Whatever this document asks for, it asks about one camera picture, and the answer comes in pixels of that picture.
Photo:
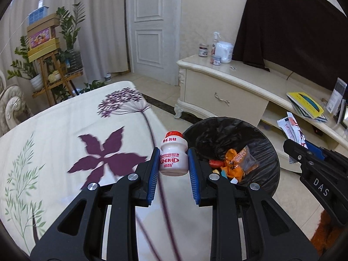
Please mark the dark brown curtain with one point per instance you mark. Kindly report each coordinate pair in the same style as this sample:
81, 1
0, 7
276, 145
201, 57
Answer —
288, 32

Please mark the white bottle with red cap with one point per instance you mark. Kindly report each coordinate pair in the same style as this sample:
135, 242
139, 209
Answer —
174, 155

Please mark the yellow ornament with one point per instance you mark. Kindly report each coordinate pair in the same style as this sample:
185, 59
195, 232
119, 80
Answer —
55, 76

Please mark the white spray bottle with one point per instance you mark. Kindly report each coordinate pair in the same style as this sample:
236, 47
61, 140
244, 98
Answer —
214, 42

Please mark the floral tablecloth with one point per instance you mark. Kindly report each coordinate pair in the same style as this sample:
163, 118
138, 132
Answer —
68, 130

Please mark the dark jar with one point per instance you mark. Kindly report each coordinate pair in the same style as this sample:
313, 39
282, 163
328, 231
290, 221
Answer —
203, 50

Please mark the tall potted plant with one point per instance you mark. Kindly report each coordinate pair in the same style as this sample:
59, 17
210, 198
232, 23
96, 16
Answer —
70, 32

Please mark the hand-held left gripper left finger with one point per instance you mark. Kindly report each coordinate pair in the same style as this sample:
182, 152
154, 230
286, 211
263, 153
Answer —
152, 179

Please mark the blue box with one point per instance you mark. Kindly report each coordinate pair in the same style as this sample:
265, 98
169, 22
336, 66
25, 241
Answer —
38, 16

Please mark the wooden plant stand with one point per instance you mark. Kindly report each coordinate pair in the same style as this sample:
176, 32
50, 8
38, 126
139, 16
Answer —
58, 83

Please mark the pink printed box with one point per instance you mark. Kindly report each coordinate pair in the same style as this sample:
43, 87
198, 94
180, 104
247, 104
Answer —
42, 38

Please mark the clear bag with orange print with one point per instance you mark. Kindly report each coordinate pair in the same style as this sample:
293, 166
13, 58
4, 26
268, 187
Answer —
247, 160

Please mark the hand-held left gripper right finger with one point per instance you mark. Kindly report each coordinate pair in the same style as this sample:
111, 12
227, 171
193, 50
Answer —
193, 179

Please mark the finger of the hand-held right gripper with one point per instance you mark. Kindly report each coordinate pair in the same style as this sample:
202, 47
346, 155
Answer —
295, 149
318, 151

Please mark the white panel door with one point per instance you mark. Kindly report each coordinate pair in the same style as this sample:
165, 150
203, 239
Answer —
152, 27

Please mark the cream cabinet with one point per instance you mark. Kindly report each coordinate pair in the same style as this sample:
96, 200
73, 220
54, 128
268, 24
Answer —
212, 87

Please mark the orange wrapper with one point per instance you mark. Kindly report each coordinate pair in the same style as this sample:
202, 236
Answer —
229, 156
233, 172

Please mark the white and red wrapper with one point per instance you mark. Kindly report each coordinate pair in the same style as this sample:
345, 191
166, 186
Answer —
292, 126

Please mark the small labelled jar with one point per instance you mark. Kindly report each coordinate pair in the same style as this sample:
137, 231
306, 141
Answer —
215, 60

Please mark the white and blue card stand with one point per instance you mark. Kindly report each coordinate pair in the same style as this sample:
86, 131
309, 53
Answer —
336, 95

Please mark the stack of yellow booklets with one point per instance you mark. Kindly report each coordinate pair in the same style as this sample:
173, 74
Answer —
306, 103

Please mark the dark picture frame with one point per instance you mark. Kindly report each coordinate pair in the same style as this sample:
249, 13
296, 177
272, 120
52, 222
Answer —
344, 114

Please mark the light beige curtain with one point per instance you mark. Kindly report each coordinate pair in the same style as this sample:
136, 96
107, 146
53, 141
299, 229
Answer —
103, 19

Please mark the ornate cream sofa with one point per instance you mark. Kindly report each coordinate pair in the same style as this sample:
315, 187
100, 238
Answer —
13, 106

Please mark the brown cardboard box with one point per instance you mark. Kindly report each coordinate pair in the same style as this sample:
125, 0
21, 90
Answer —
43, 23

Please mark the red sausage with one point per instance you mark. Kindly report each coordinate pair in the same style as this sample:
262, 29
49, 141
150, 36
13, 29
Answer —
217, 163

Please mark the small white jar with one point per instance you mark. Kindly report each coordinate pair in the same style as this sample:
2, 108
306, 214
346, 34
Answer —
108, 77

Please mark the small leafy plant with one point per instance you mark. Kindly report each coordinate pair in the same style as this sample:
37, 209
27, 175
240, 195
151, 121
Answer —
91, 87

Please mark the leafy plant in white pot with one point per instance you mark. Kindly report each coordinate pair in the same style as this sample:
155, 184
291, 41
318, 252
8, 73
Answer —
25, 65

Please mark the round bin with black bag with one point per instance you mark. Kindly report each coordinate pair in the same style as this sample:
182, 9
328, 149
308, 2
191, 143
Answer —
217, 133

